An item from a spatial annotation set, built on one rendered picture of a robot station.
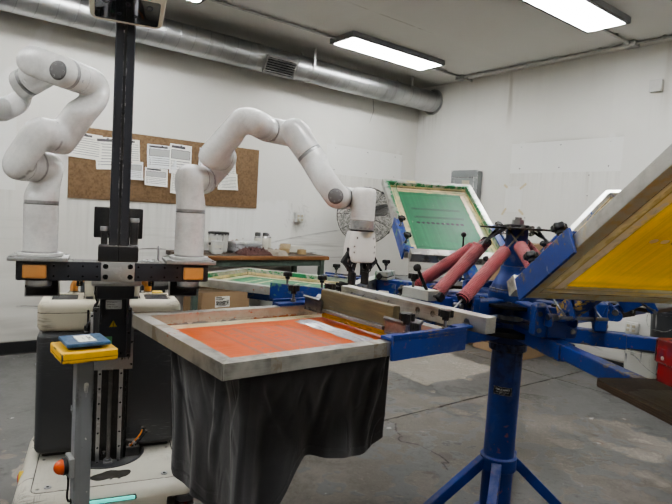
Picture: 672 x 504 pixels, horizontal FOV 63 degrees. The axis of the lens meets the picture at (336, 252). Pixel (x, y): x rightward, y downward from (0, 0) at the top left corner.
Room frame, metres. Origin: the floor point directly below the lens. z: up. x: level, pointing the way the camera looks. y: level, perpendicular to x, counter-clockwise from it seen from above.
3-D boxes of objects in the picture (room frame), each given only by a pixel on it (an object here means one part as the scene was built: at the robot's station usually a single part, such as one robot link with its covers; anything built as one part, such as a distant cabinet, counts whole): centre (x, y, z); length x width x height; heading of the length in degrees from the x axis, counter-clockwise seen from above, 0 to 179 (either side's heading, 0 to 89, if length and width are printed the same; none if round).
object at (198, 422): (1.43, 0.32, 0.74); 0.45 x 0.03 x 0.43; 38
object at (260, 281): (2.60, 0.11, 1.05); 1.08 x 0.61 x 0.23; 68
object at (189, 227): (1.85, 0.50, 1.21); 0.16 x 0.13 x 0.15; 23
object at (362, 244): (1.74, -0.08, 1.23); 0.10 x 0.07 x 0.11; 128
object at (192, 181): (1.85, 0.49, 1.37); 0.13 x 0.10 x 0.16; 170
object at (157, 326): (1.61, 0.09, 0.97); 0.79 x 0.58 x 0.04; 128
